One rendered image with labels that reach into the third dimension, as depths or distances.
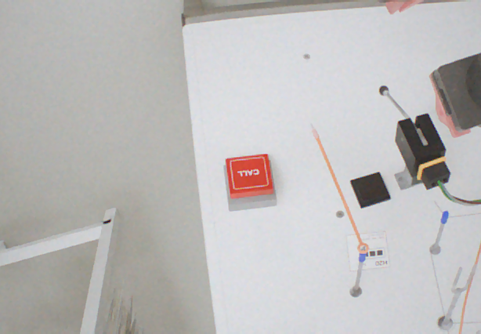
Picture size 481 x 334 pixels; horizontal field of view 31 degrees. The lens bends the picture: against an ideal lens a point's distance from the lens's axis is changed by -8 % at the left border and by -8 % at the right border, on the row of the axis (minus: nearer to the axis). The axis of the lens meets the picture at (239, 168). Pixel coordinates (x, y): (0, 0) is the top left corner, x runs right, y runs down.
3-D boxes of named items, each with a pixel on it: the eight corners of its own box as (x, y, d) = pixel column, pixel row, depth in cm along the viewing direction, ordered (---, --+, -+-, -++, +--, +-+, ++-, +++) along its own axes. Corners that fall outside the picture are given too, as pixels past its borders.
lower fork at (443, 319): (439, 332, 99) (461, 275, 87) (435, 317, 100) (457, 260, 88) (454, 328, 99) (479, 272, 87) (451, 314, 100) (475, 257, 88)
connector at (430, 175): (432, 151, 106) (433, 142, 104) (449, 183, 103) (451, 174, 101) (410, 159, 105) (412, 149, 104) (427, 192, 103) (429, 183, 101)
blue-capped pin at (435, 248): (438, 242, 106) (449, 205, 98) (443, 252, 105) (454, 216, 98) (427, 246, 105) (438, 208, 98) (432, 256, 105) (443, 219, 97)
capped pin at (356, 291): (356, 283, 103) (364, 237, 94) (364, 292, 103) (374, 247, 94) (346, 291, 103) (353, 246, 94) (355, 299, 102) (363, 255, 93)
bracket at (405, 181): (425, 165, 112) (431, 142, 108) (432, 180, 111) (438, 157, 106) (393, 175, 111) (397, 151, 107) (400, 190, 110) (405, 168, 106)
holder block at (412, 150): (424, 132, 109) (428, 112, 105) (442, 168, 105) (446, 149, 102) (394, 140, 108) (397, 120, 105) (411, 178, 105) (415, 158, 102)
